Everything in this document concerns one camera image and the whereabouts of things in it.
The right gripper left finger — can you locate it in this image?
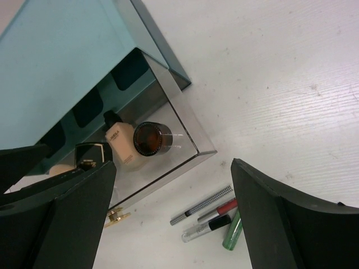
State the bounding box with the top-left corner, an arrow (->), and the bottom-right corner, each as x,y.
1,144 -> 117,268

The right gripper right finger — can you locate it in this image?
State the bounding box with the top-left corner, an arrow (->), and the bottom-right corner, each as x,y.
231,159 -> 358,268

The red lip pencil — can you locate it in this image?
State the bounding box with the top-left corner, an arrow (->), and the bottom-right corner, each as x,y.
197,198 -> 237,224

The black gold compact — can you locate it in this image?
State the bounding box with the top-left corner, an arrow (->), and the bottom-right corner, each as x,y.
75,142 -> 113,171

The black clear mascara tube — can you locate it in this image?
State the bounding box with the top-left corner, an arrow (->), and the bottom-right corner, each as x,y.
181,215 -> 232,243

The grey patterned eyeliner pencil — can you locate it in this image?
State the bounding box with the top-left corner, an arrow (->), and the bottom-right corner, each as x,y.
169,184 -> 234,226

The round dark powder jar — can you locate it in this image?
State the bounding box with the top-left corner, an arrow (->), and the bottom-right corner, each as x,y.
133,122 -> 173,157

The clear drawer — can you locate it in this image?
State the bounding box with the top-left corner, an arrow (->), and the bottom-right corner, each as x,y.
1,50 -> 214,211

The teal drawer box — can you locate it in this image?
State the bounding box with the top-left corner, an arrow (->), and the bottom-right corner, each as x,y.
0,0 -> 193,174

